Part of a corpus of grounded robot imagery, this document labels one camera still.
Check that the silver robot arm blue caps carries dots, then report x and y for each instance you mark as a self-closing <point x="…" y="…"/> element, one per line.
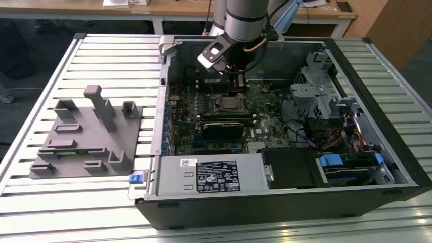
<point x="244" y="20"/>

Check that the CPU socket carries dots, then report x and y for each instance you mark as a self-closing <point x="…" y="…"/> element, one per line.
<point x="227" y="111"/>

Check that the thin metal locking lever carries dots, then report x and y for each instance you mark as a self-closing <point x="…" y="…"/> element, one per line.
<point x="212" y="90"/>

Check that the silver metal drive cage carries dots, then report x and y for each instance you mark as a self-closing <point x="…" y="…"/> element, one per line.
<point x="303" y="96"/>

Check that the green motherboard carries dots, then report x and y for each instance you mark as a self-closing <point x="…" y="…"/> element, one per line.
<point x="269" y="126"/>

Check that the black graphics card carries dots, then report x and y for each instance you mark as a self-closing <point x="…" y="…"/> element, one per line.
<point x="223" y="130"/>

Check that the small silver chipset heatsink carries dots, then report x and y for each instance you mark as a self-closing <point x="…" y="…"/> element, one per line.
<point x="255" y="146"/>

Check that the small black device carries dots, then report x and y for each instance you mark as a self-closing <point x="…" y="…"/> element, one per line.
<point x="344" y="6"/>

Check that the wooden cabinet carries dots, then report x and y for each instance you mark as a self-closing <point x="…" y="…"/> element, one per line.
<point x="397" y="30"/>

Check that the blue disk carrier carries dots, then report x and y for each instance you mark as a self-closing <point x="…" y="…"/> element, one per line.
<point x="328" y="160"/>

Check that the wooden desk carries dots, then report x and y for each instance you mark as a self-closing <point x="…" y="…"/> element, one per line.
<point x="84" y="11"/>

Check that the silver power supply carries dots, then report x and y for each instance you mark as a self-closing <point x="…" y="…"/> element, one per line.
<point x="175" y="177"/>

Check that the grey parts rack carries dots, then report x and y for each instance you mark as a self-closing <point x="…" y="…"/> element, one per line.
<point x="91" y="141"/>

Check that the blue case latch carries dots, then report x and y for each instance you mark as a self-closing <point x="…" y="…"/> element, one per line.
<point x="136" y="177"/>

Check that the blue plastic clip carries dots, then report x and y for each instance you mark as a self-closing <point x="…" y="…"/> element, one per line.
<point x="379" y="159"/>

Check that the green RAM stick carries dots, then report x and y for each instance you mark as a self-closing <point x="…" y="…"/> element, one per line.
<point x="79" y="152"/>

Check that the black PC case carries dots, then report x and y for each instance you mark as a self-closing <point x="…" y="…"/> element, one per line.
<point x="236" y="212"/>

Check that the grey desk foot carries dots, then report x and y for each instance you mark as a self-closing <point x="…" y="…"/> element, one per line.
<point x="4" y="97"/>

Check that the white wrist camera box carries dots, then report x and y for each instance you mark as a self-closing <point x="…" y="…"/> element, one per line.
<point x="211" y="54"/>

